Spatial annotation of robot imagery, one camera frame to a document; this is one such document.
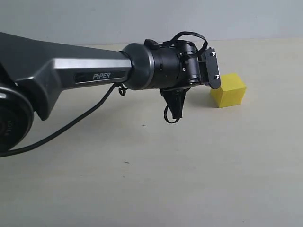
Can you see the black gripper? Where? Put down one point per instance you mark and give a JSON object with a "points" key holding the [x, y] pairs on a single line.
{"points": [[175, 97]]}

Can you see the yellow cube block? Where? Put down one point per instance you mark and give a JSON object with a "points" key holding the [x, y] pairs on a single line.
{"points": [[231, 91]]}

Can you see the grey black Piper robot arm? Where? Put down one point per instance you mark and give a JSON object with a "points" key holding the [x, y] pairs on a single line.
{"points": [[34, 73]]}

